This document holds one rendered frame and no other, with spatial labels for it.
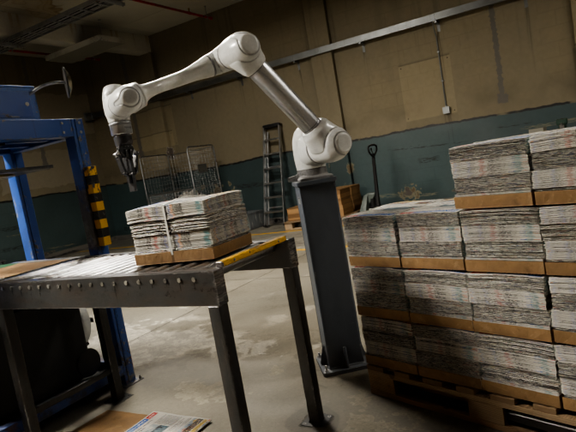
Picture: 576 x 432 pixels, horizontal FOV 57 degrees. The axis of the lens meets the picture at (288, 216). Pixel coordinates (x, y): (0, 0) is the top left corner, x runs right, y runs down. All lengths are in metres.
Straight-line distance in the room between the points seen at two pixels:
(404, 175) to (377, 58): 1.98
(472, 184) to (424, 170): 7.07
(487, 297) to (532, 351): 0.23
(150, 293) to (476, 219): 1.19
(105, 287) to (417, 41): 7.62
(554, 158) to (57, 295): 1.91
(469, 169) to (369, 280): 0.70
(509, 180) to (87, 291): 1.60
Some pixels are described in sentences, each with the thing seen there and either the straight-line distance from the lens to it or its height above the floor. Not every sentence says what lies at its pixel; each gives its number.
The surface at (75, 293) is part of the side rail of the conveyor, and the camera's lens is 2.30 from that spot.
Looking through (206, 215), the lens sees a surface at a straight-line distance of 1.95.
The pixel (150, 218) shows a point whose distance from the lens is 2.11.
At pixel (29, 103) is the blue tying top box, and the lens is 3.23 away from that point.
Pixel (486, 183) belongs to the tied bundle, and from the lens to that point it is 1.95.
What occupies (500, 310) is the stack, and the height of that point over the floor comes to 0.47.
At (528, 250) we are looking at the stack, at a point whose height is 0.69.
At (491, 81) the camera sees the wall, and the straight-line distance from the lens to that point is 8.81.
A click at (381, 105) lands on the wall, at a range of 9.22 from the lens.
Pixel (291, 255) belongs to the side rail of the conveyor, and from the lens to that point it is 2.19.
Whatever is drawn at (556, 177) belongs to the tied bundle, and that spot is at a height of 0.92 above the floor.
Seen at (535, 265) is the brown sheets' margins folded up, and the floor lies 0.64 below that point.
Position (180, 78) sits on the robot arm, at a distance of 2.42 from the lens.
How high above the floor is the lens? 1.10
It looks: 6 degrees down
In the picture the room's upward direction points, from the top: 10 degrees counter-clockwise
